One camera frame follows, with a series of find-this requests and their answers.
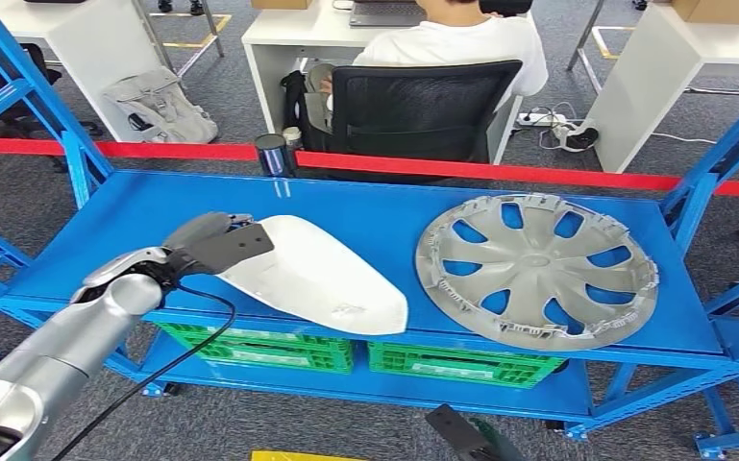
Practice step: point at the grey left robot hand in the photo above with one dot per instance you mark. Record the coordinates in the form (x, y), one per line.
(197, 230)

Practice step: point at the white plastic car part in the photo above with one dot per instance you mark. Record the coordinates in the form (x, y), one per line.
(324, 286)

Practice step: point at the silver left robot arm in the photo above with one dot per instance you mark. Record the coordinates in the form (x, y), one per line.
(70, 356)

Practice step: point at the red barrier belt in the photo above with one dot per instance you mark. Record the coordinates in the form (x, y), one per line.
(184, 151)
(503, 172)

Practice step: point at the green plastic crate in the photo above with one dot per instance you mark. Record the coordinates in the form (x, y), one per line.
(464, 353)
(464, 375)
(267, 337)
(280, 364)

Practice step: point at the grey backpack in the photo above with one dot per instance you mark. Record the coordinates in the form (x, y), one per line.
(159, 105)

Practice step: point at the black bag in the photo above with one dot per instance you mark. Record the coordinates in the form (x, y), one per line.
(294, 102)

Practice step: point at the white desk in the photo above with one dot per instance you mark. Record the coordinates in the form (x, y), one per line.
(655, 63)
(267, 38)
(101, 51)

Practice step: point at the person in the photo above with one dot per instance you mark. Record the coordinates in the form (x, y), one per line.
(181, 5)
(445, 44)

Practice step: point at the cardboard box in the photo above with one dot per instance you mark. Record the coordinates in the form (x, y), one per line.
(280, 3)
(716, 9)

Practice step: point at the yellow floor tape square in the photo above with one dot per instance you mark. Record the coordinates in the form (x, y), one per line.
(305, 455)

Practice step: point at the black mesh office chair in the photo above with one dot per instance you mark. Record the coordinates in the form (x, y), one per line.
(420, 108)

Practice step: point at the grey laptop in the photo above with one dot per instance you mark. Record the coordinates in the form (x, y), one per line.
(385, 13)

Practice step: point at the silver wheel hubcap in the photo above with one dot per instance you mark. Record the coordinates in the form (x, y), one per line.
(534, 262)

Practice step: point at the white power strip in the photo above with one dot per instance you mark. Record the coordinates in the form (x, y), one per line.
(541, 119)

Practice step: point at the black power adapter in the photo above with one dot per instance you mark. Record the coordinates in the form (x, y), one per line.
(579, 139)

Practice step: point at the chrome barrier post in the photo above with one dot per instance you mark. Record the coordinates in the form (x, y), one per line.
(273, 156)

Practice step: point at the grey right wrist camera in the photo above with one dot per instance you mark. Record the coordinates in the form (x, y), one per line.
(455, 429)

